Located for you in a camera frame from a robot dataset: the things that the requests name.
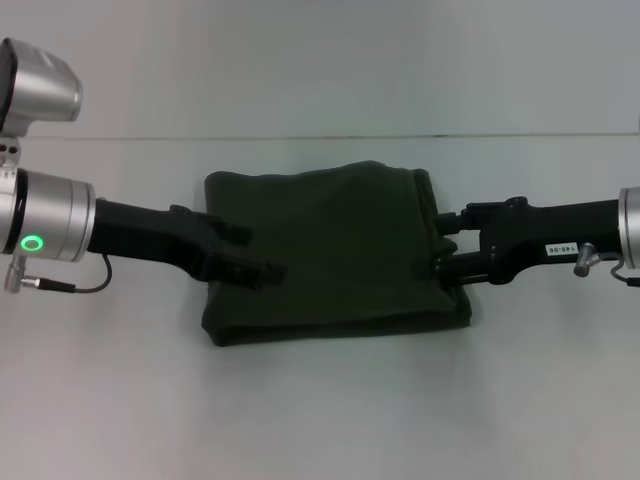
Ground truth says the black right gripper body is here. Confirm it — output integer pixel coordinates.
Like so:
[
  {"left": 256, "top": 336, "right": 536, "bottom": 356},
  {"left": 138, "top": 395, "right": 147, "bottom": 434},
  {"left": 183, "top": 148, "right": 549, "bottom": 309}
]
[{"left": 476, "top": 195, "right": 624, "bottom": 287}]

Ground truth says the dark green t-shirt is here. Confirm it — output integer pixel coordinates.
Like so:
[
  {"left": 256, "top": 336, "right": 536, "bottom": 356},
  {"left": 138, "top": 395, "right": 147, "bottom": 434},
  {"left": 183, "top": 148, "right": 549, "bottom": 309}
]
[{"left": 199, "top": 159, "right": 474, "bottom": 349}]

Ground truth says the left arm cable with plug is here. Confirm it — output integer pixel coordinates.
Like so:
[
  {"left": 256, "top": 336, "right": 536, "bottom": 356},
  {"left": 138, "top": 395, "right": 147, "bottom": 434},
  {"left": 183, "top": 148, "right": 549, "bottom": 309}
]
[{"left": 3, "top": 253, "right": 113, "bottom": 297}]

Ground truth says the right arm cable plug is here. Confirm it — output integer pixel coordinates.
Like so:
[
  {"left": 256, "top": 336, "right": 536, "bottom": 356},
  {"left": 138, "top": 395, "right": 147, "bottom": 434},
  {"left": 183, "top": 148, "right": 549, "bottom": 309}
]
[{"left": 573, "top": 241, "right": 640, "bottom": 290}]

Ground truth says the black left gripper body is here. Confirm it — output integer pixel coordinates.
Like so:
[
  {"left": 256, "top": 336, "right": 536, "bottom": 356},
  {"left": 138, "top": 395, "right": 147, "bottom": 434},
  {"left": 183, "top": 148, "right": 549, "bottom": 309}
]
[{"left": 88, "top": 196, "right": 227, "bottom": 284}]

